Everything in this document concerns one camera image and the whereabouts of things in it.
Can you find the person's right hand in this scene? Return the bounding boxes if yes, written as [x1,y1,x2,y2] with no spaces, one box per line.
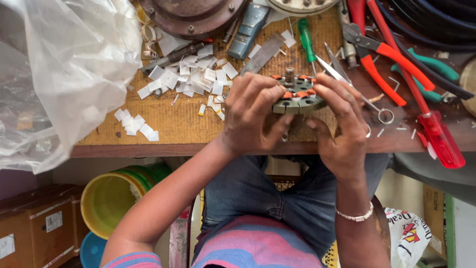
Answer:
[305,72,372,182]

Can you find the person's left hand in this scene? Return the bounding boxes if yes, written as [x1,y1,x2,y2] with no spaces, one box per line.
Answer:
[221,72,295,157]

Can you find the grey stator with copper windings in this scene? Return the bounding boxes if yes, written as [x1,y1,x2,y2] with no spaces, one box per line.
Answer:
[271,67,328,115]

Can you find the flat grey metal file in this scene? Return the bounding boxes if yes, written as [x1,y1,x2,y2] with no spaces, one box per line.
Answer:
[240,32,286,77]

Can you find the large pile of white paper slips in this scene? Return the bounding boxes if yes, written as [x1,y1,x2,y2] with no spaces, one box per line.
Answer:
[136,44,239,121]

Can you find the steel scissors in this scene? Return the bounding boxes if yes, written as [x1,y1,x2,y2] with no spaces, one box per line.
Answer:
[315,42,395,125]

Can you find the brown plastic crate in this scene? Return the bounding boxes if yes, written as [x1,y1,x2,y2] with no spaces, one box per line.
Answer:
[268,175,302,193]

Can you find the blue-grey metal block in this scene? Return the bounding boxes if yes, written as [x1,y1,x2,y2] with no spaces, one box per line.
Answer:
[227,2,271,61]

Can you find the blue jeans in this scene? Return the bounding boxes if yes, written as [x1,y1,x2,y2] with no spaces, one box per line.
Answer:
[193,153,390,261]

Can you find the grey metal punch tool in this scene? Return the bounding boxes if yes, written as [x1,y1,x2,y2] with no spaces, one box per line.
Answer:
[140,42,218,76]

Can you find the grey metal rod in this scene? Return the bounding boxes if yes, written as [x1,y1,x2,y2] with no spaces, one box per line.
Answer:
[338,0,358,69]

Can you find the small heap of white paper slips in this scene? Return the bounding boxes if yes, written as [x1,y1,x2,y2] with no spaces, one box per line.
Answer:
[113,108,160,142]

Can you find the rusty round motor housing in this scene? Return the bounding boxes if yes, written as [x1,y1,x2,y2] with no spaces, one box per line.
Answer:
[139,0,248,40]

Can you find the white printed plastic bag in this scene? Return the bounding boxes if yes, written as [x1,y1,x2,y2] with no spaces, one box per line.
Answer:
[384,207,433,268]

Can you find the flat cardboard sheet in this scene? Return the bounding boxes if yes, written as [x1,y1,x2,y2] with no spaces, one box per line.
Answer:
[423,183,447,261]

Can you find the white round motor cover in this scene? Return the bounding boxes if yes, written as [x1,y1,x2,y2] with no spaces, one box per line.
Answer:
[265,0,341,18]

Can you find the pink and blue striped shirt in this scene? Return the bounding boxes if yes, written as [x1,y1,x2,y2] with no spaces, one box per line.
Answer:
[101,215,324,268]

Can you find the round wooden object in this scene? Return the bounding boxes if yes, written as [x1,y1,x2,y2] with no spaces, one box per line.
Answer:
[459,59,476,118]

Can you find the yellow plastic bucket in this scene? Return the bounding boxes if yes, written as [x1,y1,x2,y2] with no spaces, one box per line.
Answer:
[80,163,172,240]

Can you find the clear plastic bag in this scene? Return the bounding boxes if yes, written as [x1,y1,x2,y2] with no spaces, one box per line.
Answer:
[0,0,144,175]

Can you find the blue plastic tub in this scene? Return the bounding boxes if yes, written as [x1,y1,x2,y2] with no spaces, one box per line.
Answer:
[80,231,109,268]

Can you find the brown cardboard box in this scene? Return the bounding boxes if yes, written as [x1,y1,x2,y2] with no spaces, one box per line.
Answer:
[0,184,90,268]

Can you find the silver chain bracelet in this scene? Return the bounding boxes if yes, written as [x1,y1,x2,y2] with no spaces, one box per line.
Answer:
[333,201,374,223]

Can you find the red handled pliers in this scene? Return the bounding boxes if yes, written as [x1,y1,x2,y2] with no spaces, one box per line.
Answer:
[342,0,436,107]

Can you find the green handled screwdriver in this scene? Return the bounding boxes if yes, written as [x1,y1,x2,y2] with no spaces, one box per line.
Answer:
[297,18,318,76]

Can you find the red transparent handled screwdriver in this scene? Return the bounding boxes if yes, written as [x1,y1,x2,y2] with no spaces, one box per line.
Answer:
[366,0,466,169]

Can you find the green handled pliers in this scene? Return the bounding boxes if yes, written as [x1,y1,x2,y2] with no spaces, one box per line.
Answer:
[390,47,461,103]

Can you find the white plastic ring strips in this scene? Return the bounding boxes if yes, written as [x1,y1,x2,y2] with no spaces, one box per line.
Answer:
[141,23,165,59]

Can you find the coil of black cables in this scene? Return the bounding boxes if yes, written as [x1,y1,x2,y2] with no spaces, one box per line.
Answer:
[375,0,476,100]

